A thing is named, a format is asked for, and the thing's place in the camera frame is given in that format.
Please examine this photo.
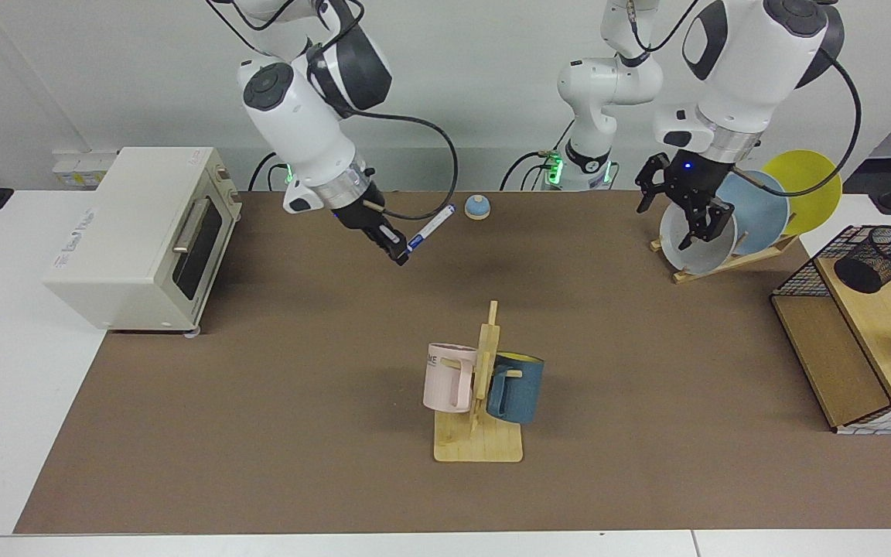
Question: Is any brown table cloth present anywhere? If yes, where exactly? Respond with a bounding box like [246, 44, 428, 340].
[14, 190, 891, 535]

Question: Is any wire basket with wooden floor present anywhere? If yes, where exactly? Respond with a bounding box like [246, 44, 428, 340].
[770, 224, 891, 436]

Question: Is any wooden cup stand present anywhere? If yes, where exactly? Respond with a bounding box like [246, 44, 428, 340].
[434, 300, 524, 463]

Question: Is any grey plate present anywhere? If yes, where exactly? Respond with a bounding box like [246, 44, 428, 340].
[659, 197, 739, 273]

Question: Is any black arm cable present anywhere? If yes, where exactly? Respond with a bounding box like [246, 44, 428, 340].
[732, 54, 862, 198]
[349, 111, 459, 211]

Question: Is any yellow plate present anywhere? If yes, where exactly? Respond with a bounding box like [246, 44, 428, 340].
[763, 150, 843, 236]

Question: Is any dark blue cup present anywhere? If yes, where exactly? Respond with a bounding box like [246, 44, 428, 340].
[486, 352, 545, 425]

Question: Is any pink cup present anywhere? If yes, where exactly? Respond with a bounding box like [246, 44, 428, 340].
[423, 343, 479, 414]

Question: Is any pale toaster oven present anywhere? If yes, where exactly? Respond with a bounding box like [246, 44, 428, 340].
[42, 147, 244, 335]

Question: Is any black mesh pen holder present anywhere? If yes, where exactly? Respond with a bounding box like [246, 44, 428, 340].
[834, 226, 891, 295]

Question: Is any black base cable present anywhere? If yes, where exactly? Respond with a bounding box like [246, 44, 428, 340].
[500, 124, 570, 192]

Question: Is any light blue plate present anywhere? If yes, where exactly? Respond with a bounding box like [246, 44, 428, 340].
[716, 170, 790, 256]

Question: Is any wooden plate rack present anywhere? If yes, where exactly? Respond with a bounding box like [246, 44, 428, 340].
[650, 232, 800, 285]

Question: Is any white power strip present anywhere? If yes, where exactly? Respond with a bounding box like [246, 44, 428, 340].
[53, 151, 118, 190]

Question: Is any white marker with blue cap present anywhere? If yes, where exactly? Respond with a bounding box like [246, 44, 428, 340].
[407, 204, 456, 252]

